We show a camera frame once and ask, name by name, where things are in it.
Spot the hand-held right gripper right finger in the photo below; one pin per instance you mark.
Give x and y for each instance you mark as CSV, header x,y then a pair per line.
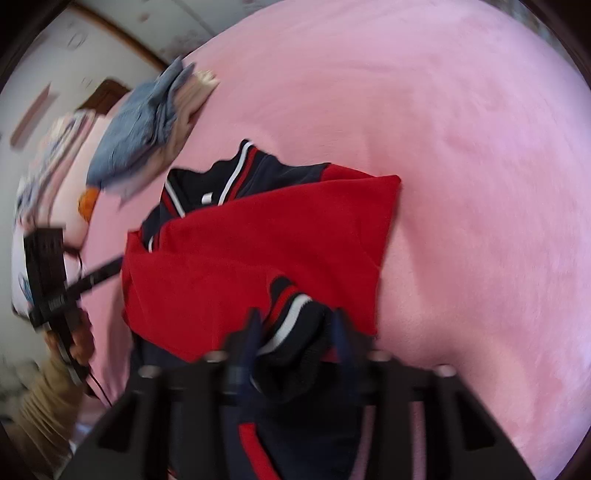
x,y
341,339

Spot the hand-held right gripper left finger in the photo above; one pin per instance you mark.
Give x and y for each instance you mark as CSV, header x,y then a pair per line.
x,y
251,334

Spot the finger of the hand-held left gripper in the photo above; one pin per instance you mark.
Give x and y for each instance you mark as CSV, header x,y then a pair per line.
x,y
99,273

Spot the navy and red varsity jacket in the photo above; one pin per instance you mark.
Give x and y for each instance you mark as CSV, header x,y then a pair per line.
x,y
277,230

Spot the blue jeans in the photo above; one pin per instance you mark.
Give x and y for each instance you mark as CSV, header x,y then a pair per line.
x,y
134,134

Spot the person's left forearm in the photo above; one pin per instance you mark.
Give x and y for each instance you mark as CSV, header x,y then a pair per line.
x,y
41,415

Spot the person's left hand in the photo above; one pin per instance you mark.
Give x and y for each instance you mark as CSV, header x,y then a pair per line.
x,y
82,344

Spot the folded floral quilt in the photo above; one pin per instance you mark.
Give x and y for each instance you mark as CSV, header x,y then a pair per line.
x,y
60,152

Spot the wooden headboard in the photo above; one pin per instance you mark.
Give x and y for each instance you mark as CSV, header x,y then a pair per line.
x,y
108,92

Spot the pink bed blanket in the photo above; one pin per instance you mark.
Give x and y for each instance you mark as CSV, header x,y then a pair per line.
x,y
461,184

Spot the pink wall shelf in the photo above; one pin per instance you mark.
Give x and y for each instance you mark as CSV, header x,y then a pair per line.
x,y
34,113

